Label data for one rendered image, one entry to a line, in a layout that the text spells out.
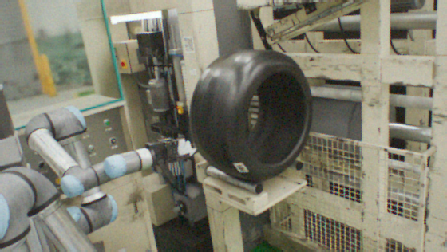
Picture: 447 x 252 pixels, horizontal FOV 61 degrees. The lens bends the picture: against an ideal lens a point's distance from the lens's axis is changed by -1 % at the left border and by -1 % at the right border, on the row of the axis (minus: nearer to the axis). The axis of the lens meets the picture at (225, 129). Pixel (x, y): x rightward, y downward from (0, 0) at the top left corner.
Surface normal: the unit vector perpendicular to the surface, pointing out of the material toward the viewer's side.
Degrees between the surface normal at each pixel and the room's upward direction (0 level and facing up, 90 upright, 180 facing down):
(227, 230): 90
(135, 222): 90
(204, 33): 90
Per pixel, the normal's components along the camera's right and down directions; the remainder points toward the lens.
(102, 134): 0.66, 0.16
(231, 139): -0.08, 0.36
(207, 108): -0.72, -0.08
